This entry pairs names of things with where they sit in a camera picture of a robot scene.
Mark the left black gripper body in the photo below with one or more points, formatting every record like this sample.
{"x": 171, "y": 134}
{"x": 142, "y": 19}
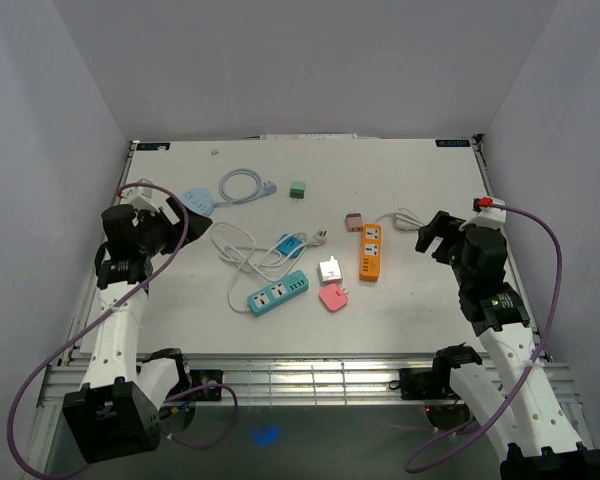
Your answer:
{"x": 157, "y": 230}

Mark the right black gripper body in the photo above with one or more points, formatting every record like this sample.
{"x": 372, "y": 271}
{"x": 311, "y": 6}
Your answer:
{"x": 449, "y": 249}

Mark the round light blue power strip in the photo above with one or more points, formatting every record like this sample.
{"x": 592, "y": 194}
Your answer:
{"x": 199, "y": 201}

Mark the white silver plug adapter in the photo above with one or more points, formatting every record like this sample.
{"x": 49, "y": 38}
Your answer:
{"x": 329, "y": 271}

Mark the green plug adapter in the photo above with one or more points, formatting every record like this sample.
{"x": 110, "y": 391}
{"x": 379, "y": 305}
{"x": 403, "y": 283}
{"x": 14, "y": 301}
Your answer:
{"x": 297, "y": 190}

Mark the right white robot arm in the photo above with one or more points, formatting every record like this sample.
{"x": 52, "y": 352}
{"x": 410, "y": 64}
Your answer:
{"x": 523, "y": 420}

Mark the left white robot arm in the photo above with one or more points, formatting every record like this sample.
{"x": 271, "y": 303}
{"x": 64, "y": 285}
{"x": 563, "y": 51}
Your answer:
{"x": 116, "y": 410}

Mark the brown pink plug adapter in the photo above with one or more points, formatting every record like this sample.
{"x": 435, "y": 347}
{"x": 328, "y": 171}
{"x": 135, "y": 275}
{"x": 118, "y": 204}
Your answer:
{"x": 354, "y": 222}

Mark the orange power strip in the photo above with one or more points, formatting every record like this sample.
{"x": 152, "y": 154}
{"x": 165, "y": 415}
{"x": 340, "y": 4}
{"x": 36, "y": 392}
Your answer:
{"x": 370, "y": 253}

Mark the left blue corner label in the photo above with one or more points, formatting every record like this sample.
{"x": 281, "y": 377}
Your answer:
{"x": 153, "y": 146}

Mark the blue corner label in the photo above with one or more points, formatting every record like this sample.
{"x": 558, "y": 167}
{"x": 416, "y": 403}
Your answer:
{"x": 453, "y": 143}
{"x": 153, "y": 146}

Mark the small blue square socket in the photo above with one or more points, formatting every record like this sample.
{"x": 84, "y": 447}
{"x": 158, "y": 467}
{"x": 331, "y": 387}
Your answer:
{"x": 290, "y": 245}

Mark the right blue corner label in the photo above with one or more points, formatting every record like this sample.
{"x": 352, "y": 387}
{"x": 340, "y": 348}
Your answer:
{"x": 453, "y": 143}

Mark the teal power strip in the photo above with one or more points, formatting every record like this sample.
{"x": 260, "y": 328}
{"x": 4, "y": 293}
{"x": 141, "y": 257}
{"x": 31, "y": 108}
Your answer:
{"x": 278, "y": 293}

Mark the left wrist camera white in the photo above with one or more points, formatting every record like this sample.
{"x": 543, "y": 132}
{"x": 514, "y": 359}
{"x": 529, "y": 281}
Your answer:
{"x": 145, "y": 195}

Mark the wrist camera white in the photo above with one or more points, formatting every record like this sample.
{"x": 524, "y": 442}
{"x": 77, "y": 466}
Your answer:
{"x": 145, "y": 195}
{"x": 488, "y": 213}

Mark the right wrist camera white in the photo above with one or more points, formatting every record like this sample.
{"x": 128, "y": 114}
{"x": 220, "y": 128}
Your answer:
{"x": 488, "y": 213}

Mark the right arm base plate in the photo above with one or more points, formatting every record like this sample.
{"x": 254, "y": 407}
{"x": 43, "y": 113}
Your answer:
{"x": 418, "y": 384}

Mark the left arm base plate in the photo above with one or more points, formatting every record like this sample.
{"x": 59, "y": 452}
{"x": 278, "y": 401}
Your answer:
{"x": 207, "y": 380}

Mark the aluminium frame rail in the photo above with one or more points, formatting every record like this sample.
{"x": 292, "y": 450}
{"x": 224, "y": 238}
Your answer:
{"x": 273, "y": 382}

